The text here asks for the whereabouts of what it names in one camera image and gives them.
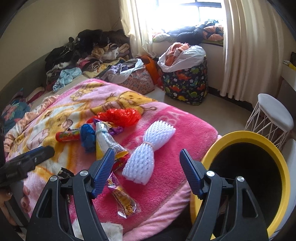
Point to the clear orange snack wrapper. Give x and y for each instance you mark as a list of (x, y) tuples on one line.
[(126, 205)]

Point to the orange bag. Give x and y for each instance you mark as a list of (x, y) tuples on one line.
[(150, 65)]

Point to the cream curtain right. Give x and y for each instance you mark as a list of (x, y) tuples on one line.
[(252, 50)]

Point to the white yellow snack bag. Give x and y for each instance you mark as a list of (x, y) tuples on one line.
[(104, 141)]

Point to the red colourful candy tube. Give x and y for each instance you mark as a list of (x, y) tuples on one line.
[(68, 135)]

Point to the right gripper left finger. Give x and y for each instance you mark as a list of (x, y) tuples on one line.
[(86, 186)]

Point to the white plastic bag of clothes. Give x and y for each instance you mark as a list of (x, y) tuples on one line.
[(181, 56)]

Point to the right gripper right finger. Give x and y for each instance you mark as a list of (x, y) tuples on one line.
[(207, 186)]

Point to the dinosaur print laundry basket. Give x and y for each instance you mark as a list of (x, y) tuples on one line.
[(187, 85)]

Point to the purple candy wrapper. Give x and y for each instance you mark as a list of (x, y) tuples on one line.
[(113, 130)]

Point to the dark floral pillow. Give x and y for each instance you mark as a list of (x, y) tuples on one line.
[(14, 112)]

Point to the white wire stool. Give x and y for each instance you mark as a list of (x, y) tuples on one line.
[(271, 119)]

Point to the white vanity desk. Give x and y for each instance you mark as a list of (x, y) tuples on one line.
[(286, 93)]

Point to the pink floral fabric bag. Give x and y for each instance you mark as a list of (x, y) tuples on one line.
[(139, 81)]

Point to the cream curtain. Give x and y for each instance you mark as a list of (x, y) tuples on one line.
[(137, 20), (252, 50)]

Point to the cream curtain left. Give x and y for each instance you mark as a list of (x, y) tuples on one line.
[(137, 20)]

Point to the red plastic bag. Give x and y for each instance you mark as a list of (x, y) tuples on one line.
[(119, 117)]

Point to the yellow rimmed black trash bin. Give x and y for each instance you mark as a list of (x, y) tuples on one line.
[(256, 186)]

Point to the pile of clothes on bed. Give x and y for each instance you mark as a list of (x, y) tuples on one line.
[(90, 53)]

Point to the clothes on window sill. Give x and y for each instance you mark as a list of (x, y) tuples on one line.
[(210, 32)]

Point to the left hand painted nails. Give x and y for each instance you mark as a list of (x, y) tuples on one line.
[(16, 212)]

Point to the pink cartoon fleece blanket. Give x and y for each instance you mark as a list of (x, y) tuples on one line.
[(150, 191)]

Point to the white foam fruit net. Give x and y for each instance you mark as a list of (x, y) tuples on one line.
[(140, 165)]

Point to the blue plastic bag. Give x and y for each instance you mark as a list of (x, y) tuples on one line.
[(87, 137)]

